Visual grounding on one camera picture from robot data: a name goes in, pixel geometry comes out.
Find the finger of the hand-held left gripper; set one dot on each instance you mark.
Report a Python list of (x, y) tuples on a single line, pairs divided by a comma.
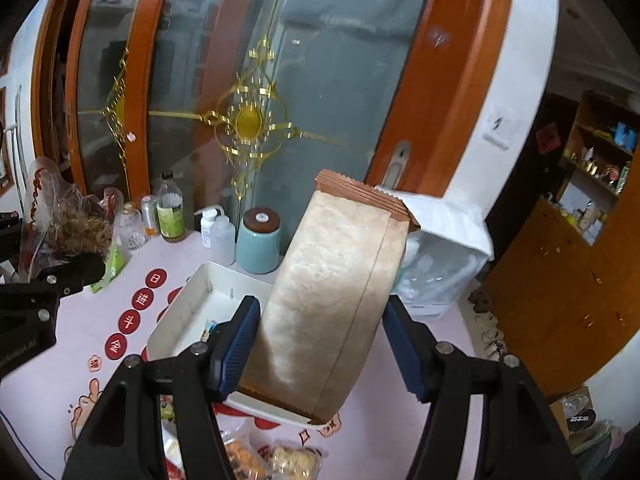
[(10, 230), (75, 270)]

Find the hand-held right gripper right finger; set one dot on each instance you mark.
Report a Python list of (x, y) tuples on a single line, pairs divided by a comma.
[(405, 355)]

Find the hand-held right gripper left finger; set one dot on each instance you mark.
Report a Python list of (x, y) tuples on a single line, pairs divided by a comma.
[(240, 345)]

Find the white plastic bin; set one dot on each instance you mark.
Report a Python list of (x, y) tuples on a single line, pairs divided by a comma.
[(200, 300)]

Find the brown snack packet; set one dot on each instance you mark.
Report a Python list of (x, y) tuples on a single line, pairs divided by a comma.
[(325, 285)]

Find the small wrapped snack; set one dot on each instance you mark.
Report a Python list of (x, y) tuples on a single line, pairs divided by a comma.
[(209, 332)]

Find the green packet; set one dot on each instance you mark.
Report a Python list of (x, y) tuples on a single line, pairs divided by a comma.
[(114, 265)]

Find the clear bag of dried herbs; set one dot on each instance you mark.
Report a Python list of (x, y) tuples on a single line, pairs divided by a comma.
[(75, 225)]

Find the clear glass jar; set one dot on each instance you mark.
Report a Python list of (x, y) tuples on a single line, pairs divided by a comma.
[(132, 230)]

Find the small metal can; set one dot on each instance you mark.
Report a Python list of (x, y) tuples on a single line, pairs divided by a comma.
[(149, 215)]

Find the teal ceramic jar brown lid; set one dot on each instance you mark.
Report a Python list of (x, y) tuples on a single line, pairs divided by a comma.
[(257, 250)]

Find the white storage box clear front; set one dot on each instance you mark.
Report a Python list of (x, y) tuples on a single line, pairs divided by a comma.
[(450, 260)]

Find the white squeeze bottle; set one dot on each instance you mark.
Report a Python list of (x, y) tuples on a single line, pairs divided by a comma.
[(220, 240)]

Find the glass bottle green label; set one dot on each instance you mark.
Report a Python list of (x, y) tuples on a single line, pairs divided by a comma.
[(170, 220)]

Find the orange snack packet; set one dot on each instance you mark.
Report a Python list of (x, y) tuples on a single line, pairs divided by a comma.
[(242, 460)]

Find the wooden shelf cabinet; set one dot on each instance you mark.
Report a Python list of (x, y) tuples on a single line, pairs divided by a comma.
[(550, 285)]

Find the cardboard box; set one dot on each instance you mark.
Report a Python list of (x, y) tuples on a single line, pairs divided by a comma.
[(580, 417)]

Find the red paper decoration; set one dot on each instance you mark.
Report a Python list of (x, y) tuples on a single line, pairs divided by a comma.
[(546, 141)]

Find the orange-framed glass door gold ornament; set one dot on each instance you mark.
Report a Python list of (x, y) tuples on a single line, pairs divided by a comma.
[(325, 85)]

